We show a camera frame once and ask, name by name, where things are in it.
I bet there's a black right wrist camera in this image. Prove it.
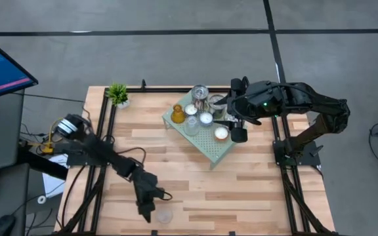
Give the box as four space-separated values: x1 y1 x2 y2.
247 88 275 111

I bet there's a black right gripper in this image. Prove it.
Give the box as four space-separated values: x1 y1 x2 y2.
213 77 287 144

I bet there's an amber glass bud vase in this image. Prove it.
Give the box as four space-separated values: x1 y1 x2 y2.
170 104 186 125

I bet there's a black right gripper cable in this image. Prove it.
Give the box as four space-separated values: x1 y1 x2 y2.
227 81 308 126

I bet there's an artificial green plant white pot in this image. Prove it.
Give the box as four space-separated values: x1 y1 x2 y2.
105 82 131 109

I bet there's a thin black cable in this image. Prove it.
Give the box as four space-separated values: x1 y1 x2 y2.
11 92 85 103

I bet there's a white paper sheet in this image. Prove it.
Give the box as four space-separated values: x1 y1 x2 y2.
42 153 70 199

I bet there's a grey desk top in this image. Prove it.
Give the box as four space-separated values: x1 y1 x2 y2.
0 163 30 236
0 90 25 173

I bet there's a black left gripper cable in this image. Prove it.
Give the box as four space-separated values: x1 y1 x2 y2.
116 146 174 201

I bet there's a clear glass bud vase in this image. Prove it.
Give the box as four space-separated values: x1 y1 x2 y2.
183 115 200 137
156 208 174 225

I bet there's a black cable bundle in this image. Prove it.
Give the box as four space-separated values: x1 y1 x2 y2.
20 114 85 155

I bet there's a black power cable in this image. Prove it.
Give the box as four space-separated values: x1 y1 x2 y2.
60 163 88 230

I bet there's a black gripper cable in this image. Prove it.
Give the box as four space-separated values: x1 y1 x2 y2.
116 146 174 201
227 81 308 126

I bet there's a green perforated metal shelf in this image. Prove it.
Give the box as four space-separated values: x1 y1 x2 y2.
161 88 246 171

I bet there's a black computer mouse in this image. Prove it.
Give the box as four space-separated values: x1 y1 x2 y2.
0 214 16 236

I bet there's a black support pole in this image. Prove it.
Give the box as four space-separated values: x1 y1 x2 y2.
18 153 69 181

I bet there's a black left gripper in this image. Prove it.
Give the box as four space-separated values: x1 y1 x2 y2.
131 166 169 224

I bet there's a yellow cable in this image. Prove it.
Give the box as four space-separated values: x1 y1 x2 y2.
20 117 65 155

